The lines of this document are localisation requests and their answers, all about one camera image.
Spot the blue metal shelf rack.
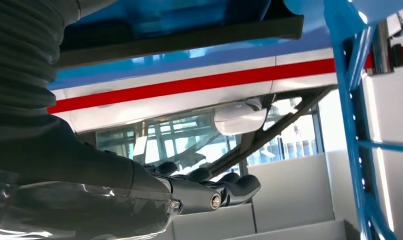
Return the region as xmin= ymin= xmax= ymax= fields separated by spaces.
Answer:
xmin=48 ymin=0 xmax=403 ymax=240

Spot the white car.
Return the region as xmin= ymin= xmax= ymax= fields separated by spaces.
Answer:
xmin=47 ymin=47 xmax=338 ymax=186

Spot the red barrier belt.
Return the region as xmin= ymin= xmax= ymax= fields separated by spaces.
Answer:
xmin=47 ymin=43 xmax=403 ymax=115

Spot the chrome stanchion post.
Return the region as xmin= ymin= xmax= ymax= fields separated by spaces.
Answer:
xmin=370 ymin=19 xmax=403 ymax=75

